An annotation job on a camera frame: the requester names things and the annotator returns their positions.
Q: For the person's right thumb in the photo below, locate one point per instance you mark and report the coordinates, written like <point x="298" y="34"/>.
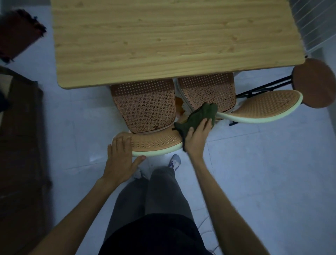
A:
<point x="189" y="133"/>

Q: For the grey trousers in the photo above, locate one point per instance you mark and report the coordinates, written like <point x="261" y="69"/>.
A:
<point x="157" y="194"/>

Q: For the white right shoe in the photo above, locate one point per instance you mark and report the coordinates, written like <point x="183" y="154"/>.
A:
<point x="175" y="161"/>

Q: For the orange woven chair white frame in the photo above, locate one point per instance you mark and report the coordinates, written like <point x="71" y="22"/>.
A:
<point x="210" y="90"/>
<point x="145" y="105"/>

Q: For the dark red fringed mat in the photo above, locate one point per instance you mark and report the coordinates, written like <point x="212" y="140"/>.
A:
<point x="18" y="34"/>

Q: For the person's left hand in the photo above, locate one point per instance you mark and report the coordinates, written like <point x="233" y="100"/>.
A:
<point x="119" y="164"/>

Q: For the black shirt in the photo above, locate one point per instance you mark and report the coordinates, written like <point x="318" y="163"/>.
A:
<point x="154" y="236"/>

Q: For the orange white plastic bag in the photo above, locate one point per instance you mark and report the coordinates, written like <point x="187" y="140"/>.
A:
<point x="180" y="106"/>

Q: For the person's left forearm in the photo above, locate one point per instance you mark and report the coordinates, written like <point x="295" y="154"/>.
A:
<point x="76" y="212"/>

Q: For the person's right forearm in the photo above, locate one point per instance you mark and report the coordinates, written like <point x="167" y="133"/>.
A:
<point x="223" y="205"/>

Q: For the round brown stool black legs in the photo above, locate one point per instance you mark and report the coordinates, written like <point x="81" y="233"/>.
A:
<point x="315" y="82"/>

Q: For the dark wooden cabinet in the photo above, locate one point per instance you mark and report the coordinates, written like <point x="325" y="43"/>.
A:
<point x="21" y="163"/>

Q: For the white left shoe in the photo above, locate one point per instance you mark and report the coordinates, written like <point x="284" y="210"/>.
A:
<point x="140" y="174"/>

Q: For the dark green cloth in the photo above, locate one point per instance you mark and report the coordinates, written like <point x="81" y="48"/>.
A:
<point x="199" y="115"/>

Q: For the person's left thumb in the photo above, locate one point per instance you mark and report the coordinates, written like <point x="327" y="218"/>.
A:
<point x="139" y="159"/>

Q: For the person's right hand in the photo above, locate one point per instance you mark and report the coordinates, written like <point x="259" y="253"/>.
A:
<point x="196" y="140"/>

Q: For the person's left little finger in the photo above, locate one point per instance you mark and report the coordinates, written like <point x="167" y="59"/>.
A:
<point x="110" y="152"/>

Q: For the person's left middle finger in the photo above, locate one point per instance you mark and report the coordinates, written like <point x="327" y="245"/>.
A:
<point x="121" y="146"/>

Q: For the white shoe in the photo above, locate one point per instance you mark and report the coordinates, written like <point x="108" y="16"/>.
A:
<point x="140" y="174"/>
<point x="175" y="161"/>

